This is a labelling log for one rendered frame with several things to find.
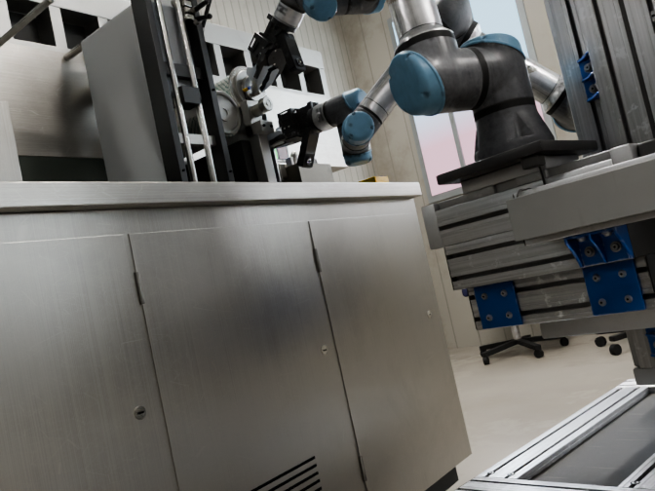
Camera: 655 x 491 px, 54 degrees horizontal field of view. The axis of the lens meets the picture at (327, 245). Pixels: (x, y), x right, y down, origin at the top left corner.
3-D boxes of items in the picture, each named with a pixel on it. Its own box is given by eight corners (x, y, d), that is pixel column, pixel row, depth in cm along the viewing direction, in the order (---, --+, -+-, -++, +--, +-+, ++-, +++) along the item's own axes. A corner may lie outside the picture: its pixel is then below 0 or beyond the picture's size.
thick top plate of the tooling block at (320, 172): (301, 182, 187) (297, 162, 188) (211, 214, 211) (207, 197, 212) (334, 182, 200) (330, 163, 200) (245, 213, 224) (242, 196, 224)
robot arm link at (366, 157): (345, 161, 163) (336, 119, 163) (344, 169, 174) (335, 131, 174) (375, 155, 163) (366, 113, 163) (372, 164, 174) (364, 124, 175)
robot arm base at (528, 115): (570, 145, 123) (558, 95, 123) (531, 145, 112) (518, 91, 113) (502, 168, 133) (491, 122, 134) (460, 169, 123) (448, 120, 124)
